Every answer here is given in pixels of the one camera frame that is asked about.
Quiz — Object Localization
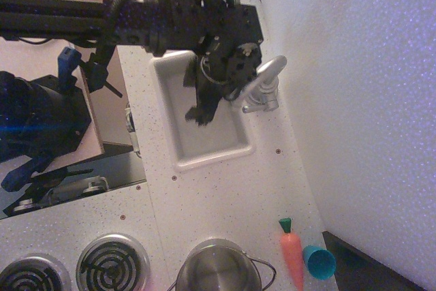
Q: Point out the orange toy carrot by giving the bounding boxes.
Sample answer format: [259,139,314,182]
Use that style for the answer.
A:
[279,217,304,291]

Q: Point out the black clamp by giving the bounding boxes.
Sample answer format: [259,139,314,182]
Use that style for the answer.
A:
[79,46,123,98]

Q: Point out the blue clamp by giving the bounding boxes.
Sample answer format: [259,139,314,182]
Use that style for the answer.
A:
[57,46,82,94]

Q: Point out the silver faucet base with lever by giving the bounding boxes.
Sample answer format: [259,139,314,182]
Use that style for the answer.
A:
[242,77,279,114]

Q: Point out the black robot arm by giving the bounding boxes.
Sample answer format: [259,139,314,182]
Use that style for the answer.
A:
[1,0,263,125]

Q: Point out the left black stove burner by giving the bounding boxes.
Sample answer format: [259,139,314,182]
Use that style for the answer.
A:
[1,254,72,290]

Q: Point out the grey toy sink basin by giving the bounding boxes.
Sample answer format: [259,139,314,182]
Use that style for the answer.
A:
[149,51,255,172]

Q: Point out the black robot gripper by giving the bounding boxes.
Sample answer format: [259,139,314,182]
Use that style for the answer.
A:
[183,42,262,126]

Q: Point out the stainless steel pot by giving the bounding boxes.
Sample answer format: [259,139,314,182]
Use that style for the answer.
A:
[168,239,277,291]

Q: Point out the right black stove burner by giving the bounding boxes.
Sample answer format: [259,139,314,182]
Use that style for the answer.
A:
[76,233,151,290]

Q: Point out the teal plastic cup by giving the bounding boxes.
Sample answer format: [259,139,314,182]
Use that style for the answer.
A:
[302,245,337,280]

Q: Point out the black stove burner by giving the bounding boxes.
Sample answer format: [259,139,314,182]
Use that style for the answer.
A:
[1,254,72,290]
[76,233,151,290]

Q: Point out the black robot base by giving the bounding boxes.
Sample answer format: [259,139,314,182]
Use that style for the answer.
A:
[1,71,91,192]

